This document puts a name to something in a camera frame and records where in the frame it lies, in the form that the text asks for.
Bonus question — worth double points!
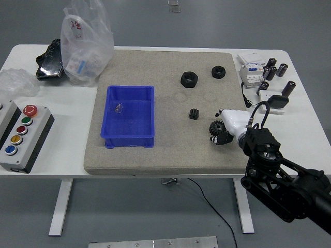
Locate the white power socket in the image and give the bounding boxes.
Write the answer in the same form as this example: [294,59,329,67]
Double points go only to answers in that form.
[258,89,286,115]

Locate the small black spur gear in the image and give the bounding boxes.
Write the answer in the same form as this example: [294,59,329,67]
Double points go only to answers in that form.
[188,108,201,121]

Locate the white and blue carton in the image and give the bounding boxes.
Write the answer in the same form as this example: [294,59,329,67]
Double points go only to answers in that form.
[66,55,88,76]

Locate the white circuit breaker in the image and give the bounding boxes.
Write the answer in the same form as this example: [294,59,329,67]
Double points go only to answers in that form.
[238,64,267,90]

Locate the metal floor fixture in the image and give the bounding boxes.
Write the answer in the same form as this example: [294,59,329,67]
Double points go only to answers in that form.
[167,0,182,13]

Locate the black pouch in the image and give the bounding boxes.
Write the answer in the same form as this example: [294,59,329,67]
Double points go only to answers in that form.
[35,38,65,81]

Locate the clear plastic bag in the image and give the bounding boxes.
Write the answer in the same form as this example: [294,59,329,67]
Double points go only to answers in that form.
[60,0,115,87]

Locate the blue plastic box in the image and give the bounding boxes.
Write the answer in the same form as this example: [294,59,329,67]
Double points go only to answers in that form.
[100,85,156,150]

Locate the large black bevel gear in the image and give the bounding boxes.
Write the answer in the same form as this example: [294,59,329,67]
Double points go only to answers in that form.
[208,120,230,137]

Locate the large black hex nut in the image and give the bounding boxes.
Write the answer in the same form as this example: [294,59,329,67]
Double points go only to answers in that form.
[180,71,199,89]

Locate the metal under-table bracket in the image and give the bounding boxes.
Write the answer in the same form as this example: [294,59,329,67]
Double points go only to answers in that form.
[160,177,182,185]

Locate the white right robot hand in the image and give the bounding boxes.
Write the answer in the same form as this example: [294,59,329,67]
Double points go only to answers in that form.
[209,108,251,146]

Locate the small black hex nut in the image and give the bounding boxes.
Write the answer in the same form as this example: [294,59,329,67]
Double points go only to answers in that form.
[211,65,228,79]

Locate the grey-brown mat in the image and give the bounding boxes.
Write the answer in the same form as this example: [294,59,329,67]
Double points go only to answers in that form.
[83,49,251,176]

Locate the black power adapter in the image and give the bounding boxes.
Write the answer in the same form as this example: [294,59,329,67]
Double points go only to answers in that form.
[267,95,290,110]

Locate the clear bubble wrap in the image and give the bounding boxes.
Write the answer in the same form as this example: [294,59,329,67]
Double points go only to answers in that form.
[0,68,41,98]

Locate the black adapter cord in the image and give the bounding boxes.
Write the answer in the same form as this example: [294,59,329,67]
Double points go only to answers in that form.
[240,82,269,108]

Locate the white table leg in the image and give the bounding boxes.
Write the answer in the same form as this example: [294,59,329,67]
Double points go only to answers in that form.
[232,178,255,235]
[48,178,74,237]

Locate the black floor cable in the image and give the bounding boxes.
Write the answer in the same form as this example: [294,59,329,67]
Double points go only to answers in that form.
[187,177,238,248]

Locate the grey push-button control box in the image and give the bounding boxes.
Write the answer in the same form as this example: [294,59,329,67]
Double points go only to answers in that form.
[0,104,55,174]

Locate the silver metal plate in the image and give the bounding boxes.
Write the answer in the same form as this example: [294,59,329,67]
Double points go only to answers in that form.
[88,235,218,248]

